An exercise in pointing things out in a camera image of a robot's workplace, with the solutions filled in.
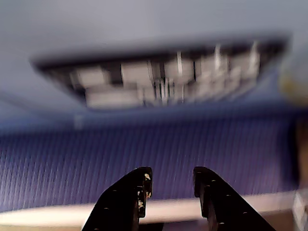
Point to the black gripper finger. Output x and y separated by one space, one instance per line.
223 207
120 204

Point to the black tray with white parts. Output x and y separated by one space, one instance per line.
144 24

